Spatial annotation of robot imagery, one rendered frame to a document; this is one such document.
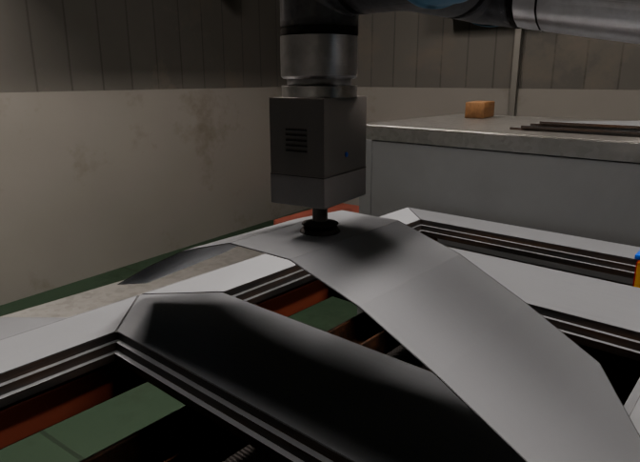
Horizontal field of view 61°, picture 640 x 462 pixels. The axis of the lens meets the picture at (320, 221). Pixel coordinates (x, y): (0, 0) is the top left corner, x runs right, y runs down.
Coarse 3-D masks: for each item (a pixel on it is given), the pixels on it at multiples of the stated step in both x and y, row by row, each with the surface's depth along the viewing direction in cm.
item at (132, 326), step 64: (576, 256) 108; (128, 320) 76; (192, 320) 76; (256, 320) 76; (576, 320) 77; (0, 384) 62; (192, 384) 62; (256, 384) 60; (320, 384) 60; (384, 384) 60; (256, 448) 55; (320, 448) 50; (384, 448) 50; (448, 448) 50
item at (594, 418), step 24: (600, 384) 48; (576, 408) 44; (600, 408) 45; (624, 408) 47; (552, 432) 41; (576, 432) 42; (600, 432) 43; (624, 432) 44; (552, 456) 39; (576, 456) 40; (600, 456) 41; (624, 456) 42
